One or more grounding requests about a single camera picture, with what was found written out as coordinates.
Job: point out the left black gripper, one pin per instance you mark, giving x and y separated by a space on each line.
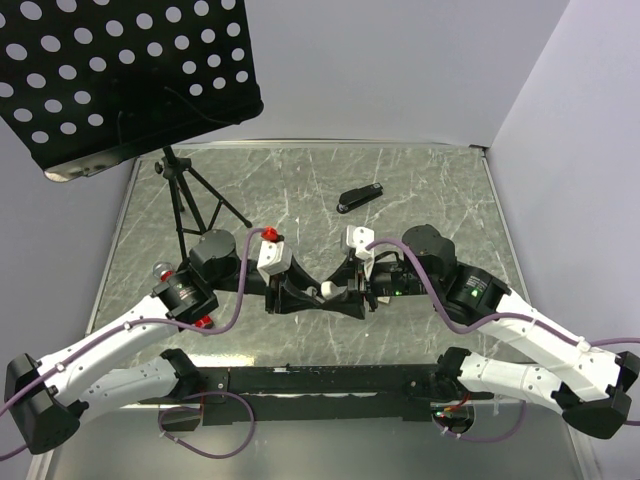
281 299

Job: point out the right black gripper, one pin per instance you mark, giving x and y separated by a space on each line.
352 306

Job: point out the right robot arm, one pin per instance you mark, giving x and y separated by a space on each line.
585 384

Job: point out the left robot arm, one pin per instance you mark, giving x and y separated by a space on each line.
50 398

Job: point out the black stapler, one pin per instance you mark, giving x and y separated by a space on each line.
355 198

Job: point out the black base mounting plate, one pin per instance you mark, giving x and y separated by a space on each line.
289 393

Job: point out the red cylindrical object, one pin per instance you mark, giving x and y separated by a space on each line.
185 295

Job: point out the black tripod stand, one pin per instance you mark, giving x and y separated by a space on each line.
173 170

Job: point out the black perforated music stand desk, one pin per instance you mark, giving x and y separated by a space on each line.
87 85

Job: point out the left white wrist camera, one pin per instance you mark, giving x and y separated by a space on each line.
275 255

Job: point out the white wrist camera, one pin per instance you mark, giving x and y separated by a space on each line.
275 255
358 238

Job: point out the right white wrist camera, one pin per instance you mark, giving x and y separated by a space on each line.
358 238

